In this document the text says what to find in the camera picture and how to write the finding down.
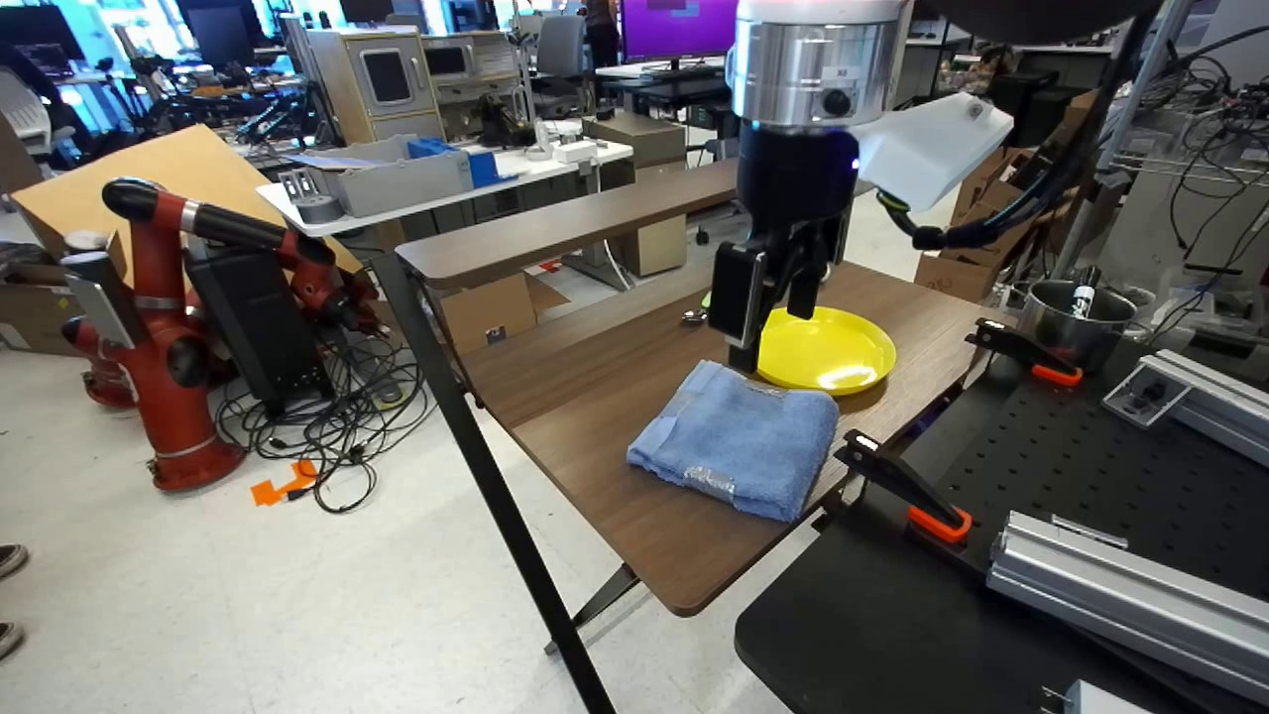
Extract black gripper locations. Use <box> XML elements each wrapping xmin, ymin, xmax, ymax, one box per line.
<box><xmin>709</xmin><ymin>119</ymin><xmax>865</xmax><ymax>373</ymax></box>

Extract blue towel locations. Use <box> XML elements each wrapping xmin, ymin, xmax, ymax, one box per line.
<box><xmin>621</xmin><ymin>356</ymin><xmax>843</xmax><ymax>527</ymax></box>

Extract yellow plate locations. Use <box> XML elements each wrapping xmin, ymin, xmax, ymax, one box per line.
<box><xmin>752</xmin><ymin>301</ymin><xmax>904</xmax><ymax>402</ymax></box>

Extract small cardboard box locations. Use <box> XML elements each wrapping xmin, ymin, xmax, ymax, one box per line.
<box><xmin>615</xmin><ymin>213</ymin><xmax>695</xmax><ymax>281</ymax></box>

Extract stacked cardboard boxes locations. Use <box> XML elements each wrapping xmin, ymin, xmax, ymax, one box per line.
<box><xmin>912</xmin><ymin>142</ymin><xmax>1064</xmax><ymax>304</ymax></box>

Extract brown wooden shelf board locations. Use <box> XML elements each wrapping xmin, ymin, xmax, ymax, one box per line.
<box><xmin>394</xmin><ymin>159</ymin><xmax>747</xmax><ymax>287</ymax></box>

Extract white desk top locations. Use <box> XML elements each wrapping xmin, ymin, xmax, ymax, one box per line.
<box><xmin>254</xmin><ymin>137</ymin><xmax>643</xmax><ymax>241</ymax></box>

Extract purple monitor screen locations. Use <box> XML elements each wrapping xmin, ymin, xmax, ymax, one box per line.
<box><xmin>619</xmin><ymin>0</ymin><xmax>740</xmax><ymax>69</ymax></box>

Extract cardboard box with black label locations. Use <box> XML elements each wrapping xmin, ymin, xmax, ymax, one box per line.
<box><xmin>431</xmin><ymin>269</ymin><xmax>543</xmax><ymax>356</ymax></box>

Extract metal pot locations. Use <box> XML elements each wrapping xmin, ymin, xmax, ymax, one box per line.
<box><xmin>1015</xmin><ymin>269</ymin><xmax>1150</xmax><ymax>376</ymax></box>

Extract blue plastic container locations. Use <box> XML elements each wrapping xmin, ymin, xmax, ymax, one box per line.
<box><xmin>460</xmin><ymin>148</ymin><xmax>509</xmax><ymax>192</ymax></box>

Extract black perforated board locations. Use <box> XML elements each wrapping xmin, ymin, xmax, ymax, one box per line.
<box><xmin>731</xmin><ymin>330</ymin><xmax>1269</xmax><ymax>714</ymax></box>

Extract grey box on desk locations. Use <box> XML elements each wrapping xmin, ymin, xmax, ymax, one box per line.
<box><xmin>276</xmin><ymin>137</ymin><xmax>509</xmax><ymax>224</ymax></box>

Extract beige machine with screen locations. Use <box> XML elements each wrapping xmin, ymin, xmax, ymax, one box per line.
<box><xmin>284</xmin><ymin>20</ymin><xmax>427</xmax><ymax>152</ymax></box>

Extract black equipment tower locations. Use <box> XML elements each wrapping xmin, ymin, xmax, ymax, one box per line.
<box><xmin>181</xmin><ymin>241</ymin><xmax>336</xmax><ymax>417</ymax></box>

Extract red robot with black parts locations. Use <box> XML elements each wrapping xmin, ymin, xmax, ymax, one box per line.
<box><xmin>56</xmin><ymin>176</ymin><xmax>390</xmax><ymax>495</ymax></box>

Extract tan plywood panel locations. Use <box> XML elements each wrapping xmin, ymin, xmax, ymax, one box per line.
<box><xmin>7</xmin><ymin>123</ymin><xmax>365</xmax><ymax>273</ymax></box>

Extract orange-handled black clamp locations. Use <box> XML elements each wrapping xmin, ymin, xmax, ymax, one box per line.
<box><xmin>830</xmin><ymin>425</ymin><xmax>978</xmax><ymax>552</ymax></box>
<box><xmin>962</xmin><ymin>319</ymin><xmax>1089</xmax><ymax>393</ymax></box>

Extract black table frame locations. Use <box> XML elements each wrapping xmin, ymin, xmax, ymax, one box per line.
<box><xmin>353</xmin><ymin>241</ymin><xmax>656</xmax><ymax>714</ymax></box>

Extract aluminium extrusion rail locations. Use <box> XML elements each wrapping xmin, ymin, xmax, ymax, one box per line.
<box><xmin>1097</xmin><ymin>345</ymin><xmax>1269</xmax><ymax>468</ymax></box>
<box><xmin>985</xmin><ymin>509</ymin><xmax>1269</xmax><ymax>705</ymax></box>

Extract tangled black floor cables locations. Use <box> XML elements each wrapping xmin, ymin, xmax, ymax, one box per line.
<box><xmin>210</xmin><ymin>324</ymin><xmax>443</xmax><ymax>519</ymax></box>

